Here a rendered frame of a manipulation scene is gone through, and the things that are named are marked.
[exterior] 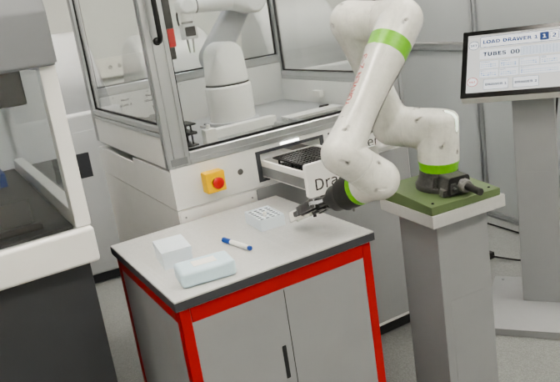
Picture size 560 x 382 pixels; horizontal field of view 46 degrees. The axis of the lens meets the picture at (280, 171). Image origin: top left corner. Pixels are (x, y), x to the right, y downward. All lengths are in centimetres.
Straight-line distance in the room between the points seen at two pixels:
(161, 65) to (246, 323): 89
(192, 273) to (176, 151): 62
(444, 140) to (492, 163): 204
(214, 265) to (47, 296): 54
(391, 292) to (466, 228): 80
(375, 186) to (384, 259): 112
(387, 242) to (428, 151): 79
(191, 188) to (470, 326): 103
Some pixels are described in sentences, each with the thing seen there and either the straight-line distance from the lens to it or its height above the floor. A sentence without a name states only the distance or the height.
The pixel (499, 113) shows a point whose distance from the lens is 396.
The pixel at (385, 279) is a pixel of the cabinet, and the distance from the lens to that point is 283.
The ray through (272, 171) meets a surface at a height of 87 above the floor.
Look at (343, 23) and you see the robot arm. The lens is 192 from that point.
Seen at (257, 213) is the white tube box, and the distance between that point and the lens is 212.
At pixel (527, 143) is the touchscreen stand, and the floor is 74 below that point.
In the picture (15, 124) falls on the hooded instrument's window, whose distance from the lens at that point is 187.
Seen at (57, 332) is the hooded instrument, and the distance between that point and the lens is 208.
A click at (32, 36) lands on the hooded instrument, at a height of 144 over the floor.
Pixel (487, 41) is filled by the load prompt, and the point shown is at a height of 116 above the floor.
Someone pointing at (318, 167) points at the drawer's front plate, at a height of 91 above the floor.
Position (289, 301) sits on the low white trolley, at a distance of 185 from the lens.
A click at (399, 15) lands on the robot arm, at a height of 135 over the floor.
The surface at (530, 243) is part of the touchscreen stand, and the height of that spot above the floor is 30.
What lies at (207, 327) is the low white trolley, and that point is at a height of 66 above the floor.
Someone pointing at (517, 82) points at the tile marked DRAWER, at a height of 100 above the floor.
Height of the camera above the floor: 144
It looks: 14 degrees down
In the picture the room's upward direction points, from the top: 9 degrees counter-clockwise
